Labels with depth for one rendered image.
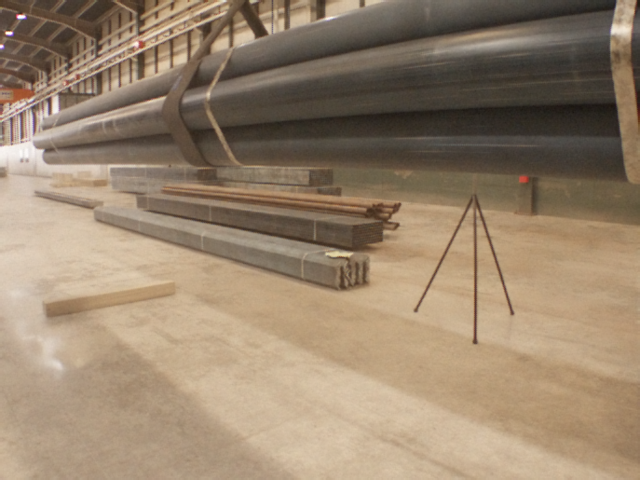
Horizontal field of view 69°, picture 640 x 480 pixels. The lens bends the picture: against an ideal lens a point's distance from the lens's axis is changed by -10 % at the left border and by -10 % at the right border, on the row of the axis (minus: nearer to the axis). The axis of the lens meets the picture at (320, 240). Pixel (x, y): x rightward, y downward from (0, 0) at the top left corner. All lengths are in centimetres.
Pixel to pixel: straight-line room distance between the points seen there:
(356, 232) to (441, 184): 582
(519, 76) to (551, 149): 15
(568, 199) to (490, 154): 880
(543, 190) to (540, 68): 912
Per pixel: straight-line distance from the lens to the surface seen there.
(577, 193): 979
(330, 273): 404
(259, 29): 227
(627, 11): 93
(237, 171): 1196
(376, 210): 660
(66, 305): 379
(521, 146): 103
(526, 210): 998
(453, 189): 1101
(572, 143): 99
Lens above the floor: 106
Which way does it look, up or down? 9 degrees down
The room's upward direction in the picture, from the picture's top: straight up
